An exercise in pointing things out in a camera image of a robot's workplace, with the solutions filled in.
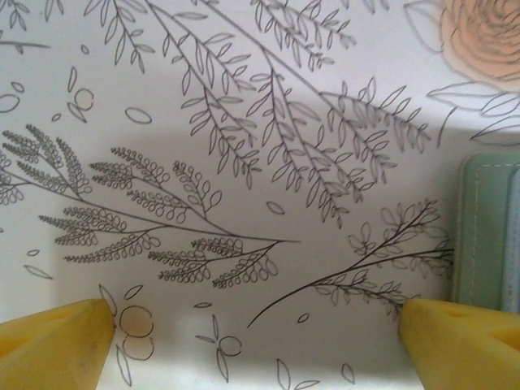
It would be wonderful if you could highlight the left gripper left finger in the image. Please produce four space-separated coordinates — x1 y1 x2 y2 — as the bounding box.
0 298 115 390

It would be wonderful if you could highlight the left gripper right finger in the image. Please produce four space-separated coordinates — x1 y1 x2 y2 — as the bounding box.
397 297 520 390

